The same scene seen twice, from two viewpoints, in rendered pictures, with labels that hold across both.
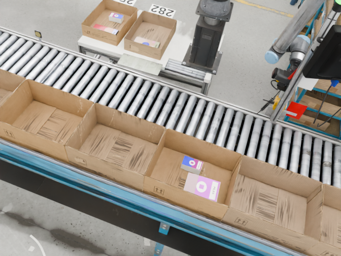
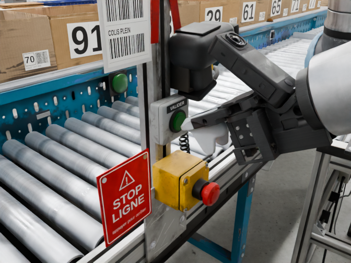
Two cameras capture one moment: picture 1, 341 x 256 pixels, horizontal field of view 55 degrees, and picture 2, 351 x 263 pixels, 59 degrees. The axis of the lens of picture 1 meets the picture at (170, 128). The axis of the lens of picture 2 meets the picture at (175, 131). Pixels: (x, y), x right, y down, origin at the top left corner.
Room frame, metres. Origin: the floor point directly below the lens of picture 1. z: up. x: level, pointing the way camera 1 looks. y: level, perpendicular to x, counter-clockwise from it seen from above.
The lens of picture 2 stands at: (1.69, -1.06, 1.16)
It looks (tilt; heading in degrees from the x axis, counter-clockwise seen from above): 26 degrees down; 118
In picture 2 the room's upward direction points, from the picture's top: straight up
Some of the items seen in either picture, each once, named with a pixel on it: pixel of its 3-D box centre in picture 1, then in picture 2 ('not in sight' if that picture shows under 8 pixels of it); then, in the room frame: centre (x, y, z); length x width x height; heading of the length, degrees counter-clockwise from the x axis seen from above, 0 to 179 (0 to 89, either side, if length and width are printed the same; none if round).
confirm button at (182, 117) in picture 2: not in sight; (176, 120); (1.48, -0.66, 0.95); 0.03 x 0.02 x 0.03; 79
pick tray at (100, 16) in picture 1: (110, 21); not in sight; (2.07, 0.59, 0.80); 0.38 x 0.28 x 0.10; 169
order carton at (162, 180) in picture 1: (192, 173); (79, 32); (0.80, -0.14, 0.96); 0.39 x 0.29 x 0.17; 79
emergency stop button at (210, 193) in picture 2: not in sight; (205, 191); (1.54, -0.67, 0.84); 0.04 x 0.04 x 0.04; 79
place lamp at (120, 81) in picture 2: not in sight; (120, 83); (1.01, -0.19, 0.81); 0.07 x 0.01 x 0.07; 79
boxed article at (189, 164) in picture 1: (192, 165); not in sight; (0.88, -0.14, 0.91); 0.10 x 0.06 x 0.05; 79
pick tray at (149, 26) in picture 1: (151, 34); not in sight; (2.01, 0.27, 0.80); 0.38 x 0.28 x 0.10; 170
